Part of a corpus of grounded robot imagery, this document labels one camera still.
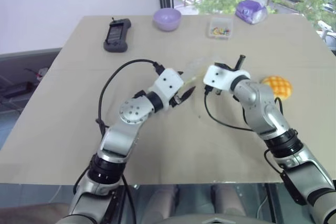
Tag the grey bench with clutter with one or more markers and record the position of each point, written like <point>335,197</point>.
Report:
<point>23,77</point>

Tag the purple plastic bowl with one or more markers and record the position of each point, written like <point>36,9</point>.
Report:
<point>167,19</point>

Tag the purple tissue pack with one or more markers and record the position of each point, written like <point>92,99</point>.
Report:
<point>250,11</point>

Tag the grey robot torso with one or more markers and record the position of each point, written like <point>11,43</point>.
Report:
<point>210,219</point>

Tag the clear plastic bag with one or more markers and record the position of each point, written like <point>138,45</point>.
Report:
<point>196,68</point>

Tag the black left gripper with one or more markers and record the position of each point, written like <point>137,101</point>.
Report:
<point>175,101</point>

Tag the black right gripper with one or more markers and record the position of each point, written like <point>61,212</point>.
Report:
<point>224,66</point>

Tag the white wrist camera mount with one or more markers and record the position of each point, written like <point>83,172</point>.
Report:
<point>219,77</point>
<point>168,83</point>

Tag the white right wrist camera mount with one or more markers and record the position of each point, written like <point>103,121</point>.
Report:
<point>219,77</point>

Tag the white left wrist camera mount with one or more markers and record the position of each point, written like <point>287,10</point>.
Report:
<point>168,83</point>

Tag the black handheld controller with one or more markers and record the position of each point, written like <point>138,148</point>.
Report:
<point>117,35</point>

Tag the clear box of colourful pins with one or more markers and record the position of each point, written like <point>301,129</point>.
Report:
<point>220,28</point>

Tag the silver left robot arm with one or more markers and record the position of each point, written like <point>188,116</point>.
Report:
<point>123,140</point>

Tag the orange checkered bun snack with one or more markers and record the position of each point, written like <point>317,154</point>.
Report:
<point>278,86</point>

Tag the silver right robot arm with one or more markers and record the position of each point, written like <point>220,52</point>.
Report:
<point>265,108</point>

